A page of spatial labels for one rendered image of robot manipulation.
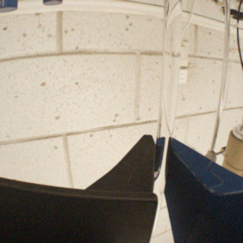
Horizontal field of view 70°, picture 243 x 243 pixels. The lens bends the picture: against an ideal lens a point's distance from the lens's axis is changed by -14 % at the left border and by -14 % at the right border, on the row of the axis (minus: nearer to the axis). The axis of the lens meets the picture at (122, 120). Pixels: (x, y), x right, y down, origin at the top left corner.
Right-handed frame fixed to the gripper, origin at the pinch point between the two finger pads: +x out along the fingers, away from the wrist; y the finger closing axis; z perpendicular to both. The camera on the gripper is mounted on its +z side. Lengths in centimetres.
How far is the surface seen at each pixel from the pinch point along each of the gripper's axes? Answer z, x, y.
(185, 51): 3, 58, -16
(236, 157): -17.9, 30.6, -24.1
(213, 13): 18, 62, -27
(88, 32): 8.0, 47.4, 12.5
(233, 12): 20, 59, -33
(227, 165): -21.4, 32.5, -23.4
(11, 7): 12.4, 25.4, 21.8
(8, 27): 11, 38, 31
